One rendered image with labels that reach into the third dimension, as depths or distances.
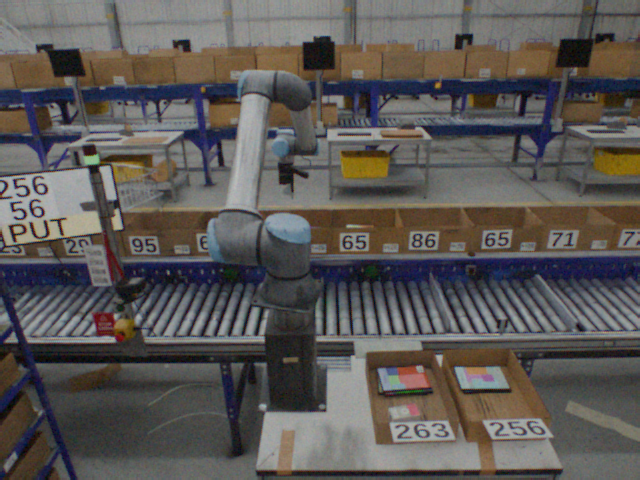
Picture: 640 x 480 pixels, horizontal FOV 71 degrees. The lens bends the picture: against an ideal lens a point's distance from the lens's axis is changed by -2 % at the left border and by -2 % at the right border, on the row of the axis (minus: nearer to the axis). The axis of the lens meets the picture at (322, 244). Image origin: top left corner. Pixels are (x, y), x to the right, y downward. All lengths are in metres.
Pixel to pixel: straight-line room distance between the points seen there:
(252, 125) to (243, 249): 0.46
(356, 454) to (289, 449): 0.23
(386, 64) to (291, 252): 5.60
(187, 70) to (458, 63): 3.80
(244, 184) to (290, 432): 0.89
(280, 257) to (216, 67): 5.70
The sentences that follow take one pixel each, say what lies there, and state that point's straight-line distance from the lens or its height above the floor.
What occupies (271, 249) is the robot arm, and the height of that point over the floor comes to 1.40.
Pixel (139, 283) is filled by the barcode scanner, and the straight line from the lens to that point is 2.09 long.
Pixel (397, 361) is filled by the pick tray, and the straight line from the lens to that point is 1.98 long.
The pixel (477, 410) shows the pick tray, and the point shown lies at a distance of 1.88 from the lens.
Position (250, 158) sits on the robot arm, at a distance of 1.64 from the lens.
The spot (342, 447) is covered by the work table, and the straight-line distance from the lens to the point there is 1.71.
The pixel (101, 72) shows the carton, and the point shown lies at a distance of 7.58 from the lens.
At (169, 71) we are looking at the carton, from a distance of 7.22.
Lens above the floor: 2.04
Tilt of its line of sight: 25 degrees down
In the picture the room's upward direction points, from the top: 1 degrees counter-clockwise
